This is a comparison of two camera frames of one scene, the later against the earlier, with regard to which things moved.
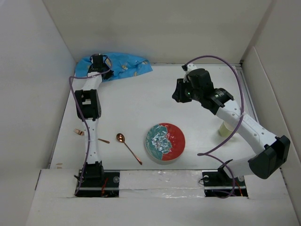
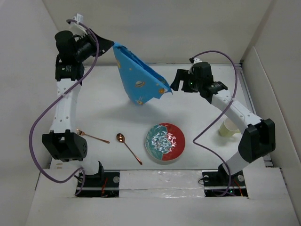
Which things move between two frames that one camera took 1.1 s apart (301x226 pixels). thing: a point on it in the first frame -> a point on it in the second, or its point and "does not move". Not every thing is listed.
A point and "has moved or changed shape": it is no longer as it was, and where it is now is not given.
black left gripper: [110, 74] -> [104, 45]
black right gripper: [178, 94] -> [182, 75]
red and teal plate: [164, 141] does not move
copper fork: [82, 133] does not move
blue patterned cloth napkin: [122, 65] has moved or changed shape
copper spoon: [121, 137] does not move
